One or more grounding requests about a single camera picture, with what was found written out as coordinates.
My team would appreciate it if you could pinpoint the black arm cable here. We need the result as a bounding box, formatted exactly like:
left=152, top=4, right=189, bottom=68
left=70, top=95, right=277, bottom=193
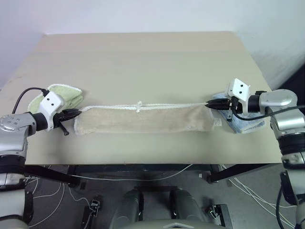
left=11, top=87, right=50, bottom=113
left=230, top=104, right=305, bottom=120

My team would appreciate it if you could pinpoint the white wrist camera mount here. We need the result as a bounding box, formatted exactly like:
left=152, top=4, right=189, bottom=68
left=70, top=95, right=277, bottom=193
left=37, top=91, right=65, bottom=132
left=225, top=78, right=251, bottom=115

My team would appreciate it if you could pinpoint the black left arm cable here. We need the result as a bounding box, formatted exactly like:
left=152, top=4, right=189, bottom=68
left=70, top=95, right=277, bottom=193
left=11, top=87, right=50, bottom=113

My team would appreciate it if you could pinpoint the black floor stand bracket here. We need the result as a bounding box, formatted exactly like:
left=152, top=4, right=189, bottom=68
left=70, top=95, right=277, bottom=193
left=206, top=203, right=234, bottom=229
left=80, top=195, right=103, bottom=229

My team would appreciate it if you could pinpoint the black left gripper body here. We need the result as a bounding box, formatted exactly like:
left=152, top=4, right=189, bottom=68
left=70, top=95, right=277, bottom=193
left=53, top=109, right=71, bottom=137

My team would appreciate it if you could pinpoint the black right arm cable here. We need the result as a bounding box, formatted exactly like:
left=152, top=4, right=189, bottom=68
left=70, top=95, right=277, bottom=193
left=230, top=104, right=305, bottom=120

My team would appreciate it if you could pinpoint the grey robot torso front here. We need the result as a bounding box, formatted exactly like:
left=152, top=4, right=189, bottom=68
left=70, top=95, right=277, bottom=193
left=122, top=220, right=231, bottom=229

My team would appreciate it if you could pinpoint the folded green towel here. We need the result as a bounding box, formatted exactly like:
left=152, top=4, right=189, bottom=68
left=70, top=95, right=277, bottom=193
left=27, top=83, right=85, bottom=113

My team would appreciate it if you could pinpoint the folded blue towel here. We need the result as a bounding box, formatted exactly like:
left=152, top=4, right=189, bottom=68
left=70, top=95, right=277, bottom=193
left=211, top=93, right=266, bottom=135

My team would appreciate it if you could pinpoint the dark grey robot leg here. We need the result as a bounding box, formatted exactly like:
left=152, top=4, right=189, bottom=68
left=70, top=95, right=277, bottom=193
left=113, top=189, right=144, bottom=229
left=169, top=187, right=211, bottom=229

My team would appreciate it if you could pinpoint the white floor cable bundle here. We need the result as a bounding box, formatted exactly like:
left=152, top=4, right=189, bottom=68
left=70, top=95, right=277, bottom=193
left=227, top=164, right=297, bottom=229

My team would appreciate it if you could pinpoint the long white floor cable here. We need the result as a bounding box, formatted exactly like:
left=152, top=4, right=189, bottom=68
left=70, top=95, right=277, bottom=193
left=70, top=164, right=194, bottom=181

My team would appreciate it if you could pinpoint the black table frame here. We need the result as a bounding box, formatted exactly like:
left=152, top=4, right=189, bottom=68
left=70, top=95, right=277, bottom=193
left=23, top=163, right=285, bottom=189

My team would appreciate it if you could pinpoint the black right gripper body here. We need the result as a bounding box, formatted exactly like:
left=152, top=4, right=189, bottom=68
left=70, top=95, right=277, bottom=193
left=221, top=97, right=239, bottom=122

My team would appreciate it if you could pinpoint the beige towel with white trim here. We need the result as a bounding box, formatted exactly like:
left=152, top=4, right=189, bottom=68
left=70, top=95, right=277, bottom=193
left=73, top=101, right=224, bottom=136

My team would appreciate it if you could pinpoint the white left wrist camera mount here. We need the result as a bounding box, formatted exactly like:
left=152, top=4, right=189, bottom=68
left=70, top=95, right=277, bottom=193
left=37, top=91, right=65, bottom=132

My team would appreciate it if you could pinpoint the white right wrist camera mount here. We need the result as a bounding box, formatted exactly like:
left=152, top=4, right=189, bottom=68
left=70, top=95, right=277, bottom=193
left=225, top=78, right=251, bottom=115

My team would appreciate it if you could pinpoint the thin white floor cable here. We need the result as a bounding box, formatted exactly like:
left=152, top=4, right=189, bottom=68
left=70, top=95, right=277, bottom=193
left=23, top=176, right=96, bottom=219

